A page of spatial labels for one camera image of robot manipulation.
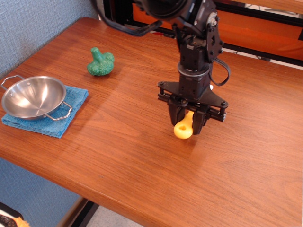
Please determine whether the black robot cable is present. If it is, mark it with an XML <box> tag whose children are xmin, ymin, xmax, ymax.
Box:
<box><xmin>91</xmin><ymin>0</ymin><xmax>231</xmax><ymax>87</ymax></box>

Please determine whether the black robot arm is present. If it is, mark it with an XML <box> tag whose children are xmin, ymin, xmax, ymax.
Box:
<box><xmin>135</xmin><ymin>0</ymin><xmax>231</xmax><ymax>135</ymax></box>

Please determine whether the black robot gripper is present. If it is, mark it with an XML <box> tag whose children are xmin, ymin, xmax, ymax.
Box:
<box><xmin>158</xmin><ymin>72</ymin><xmax>228</xmax><ymax>135</ymax></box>

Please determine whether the yellow handled toy knife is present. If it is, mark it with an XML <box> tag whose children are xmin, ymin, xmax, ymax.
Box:
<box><xmin>174</xmin><ymin>111</ymin><xmax>194</xmax><ymax>139</ymax></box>

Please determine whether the green toy broccoli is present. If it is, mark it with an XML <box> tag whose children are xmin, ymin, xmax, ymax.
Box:
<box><xmin>87</xmin><ymin>47</ymin><xmax>115</xmax><ymax>76</ymax></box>

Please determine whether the orange panel with black frame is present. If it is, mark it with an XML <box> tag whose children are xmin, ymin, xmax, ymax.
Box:
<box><xmin>103</xmin><ymin>0</ymin><xmax>303</xmax><ymax>67</ymax></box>

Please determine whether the blue folded cloth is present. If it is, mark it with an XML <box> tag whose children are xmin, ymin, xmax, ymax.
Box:
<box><xmin>1</xmin><ymin>85</ymin><xmax>89</xmax><ymax>139</ymax></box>

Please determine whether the orange object at corner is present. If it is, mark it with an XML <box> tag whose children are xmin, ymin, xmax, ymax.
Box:
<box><xmin>13</xmin><ymin>217</ymin><xmax>30</xmax><ymax>227</ymax></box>

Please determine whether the stainless steel handled bowl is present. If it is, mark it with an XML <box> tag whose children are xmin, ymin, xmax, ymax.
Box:
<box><xmin>0</xmin><ymin>75</ymin><xmax>73</xmax><ymax>121</ymax></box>

